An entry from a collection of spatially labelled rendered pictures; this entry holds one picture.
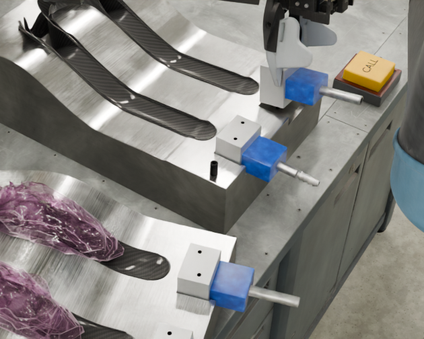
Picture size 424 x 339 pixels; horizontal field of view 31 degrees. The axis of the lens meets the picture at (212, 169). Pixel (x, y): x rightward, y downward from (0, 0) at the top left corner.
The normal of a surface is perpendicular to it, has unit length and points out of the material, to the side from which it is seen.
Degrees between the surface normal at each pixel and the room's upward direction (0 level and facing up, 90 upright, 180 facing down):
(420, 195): 93
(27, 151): 0
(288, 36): 71
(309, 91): 82
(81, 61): 27
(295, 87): 82
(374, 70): 0
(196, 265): 0
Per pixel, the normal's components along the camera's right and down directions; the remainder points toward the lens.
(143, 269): 0.03, -0.71
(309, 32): -0.47, 0.64
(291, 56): -0.54, 0.32
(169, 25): 0.39, -0.46
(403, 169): -0.96, 0.21
